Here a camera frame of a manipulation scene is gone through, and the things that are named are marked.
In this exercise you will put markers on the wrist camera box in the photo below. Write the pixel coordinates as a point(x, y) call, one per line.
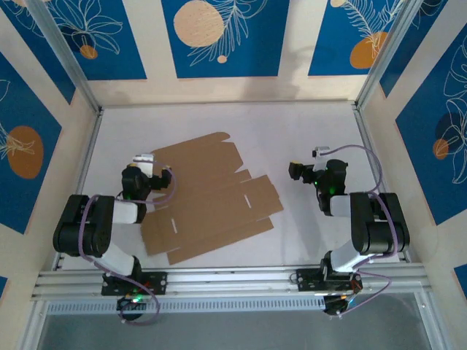
point(144, 162)
point(321, 152)

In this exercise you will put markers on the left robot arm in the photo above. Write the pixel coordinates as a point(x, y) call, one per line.
point(84, 233)

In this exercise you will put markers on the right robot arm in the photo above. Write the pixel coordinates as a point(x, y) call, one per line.
point(379, 233)

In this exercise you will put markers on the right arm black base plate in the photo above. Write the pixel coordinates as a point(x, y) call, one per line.
point(308, 280)

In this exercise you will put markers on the brown cardboard box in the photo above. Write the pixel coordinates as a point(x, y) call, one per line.
point(219, 189)

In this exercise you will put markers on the aluminium side rail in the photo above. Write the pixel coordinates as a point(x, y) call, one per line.
point(86, 164)
point(363, 127)

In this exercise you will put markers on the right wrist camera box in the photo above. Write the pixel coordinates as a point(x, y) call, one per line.
point(321, 152)

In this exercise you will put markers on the clear plastic rail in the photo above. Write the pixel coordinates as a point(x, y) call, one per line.
point(64, 51)

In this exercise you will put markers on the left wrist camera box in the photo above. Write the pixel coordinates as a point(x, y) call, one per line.
point(144, 162)

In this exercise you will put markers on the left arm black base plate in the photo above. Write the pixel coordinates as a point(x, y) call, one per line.
point(157, 282)

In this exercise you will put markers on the wide aluminium mounting rail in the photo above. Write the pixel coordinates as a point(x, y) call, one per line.
point(233, 280)

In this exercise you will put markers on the aluminium corner post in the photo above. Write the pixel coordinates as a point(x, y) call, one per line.
point(384, 51)

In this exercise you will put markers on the black electronics board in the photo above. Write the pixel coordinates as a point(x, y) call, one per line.
point(131, 304)
point(335, 306)

